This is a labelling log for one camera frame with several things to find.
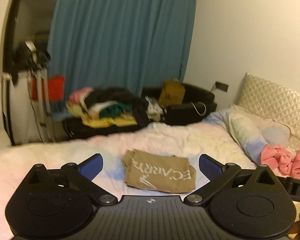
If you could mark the pile of mixed clothes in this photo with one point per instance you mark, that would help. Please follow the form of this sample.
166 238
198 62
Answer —
106 106

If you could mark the pastel pillow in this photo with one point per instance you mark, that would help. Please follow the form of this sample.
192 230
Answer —
252 133

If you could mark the blue curtain right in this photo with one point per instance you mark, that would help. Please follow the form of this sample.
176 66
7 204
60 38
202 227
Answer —
120 43

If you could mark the brown paper bag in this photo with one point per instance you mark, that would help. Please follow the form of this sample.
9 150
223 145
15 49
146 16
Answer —
172 93

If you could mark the quilted beige headboard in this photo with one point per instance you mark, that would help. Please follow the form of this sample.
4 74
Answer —
270 100

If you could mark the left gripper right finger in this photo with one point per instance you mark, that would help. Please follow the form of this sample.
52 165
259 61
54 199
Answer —
243 203

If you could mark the black sofa chair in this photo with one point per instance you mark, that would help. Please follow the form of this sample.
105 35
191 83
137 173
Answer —
197 104

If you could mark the red cloth on stand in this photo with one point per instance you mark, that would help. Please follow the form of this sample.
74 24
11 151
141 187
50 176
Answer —
55 86

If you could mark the tan t-shirt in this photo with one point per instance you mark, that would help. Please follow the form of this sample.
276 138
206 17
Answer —
148 171

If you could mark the pastel bed duvet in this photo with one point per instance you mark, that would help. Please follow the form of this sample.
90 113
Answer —
182 141

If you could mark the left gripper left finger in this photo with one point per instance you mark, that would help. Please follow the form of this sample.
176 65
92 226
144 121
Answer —
57 203

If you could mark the pink garment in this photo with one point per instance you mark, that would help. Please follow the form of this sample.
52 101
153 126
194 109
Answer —
278 157

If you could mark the black wall socket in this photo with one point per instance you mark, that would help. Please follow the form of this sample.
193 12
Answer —
221 86

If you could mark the garment steamer stand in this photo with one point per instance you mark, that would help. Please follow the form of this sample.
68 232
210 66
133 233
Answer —
34 62

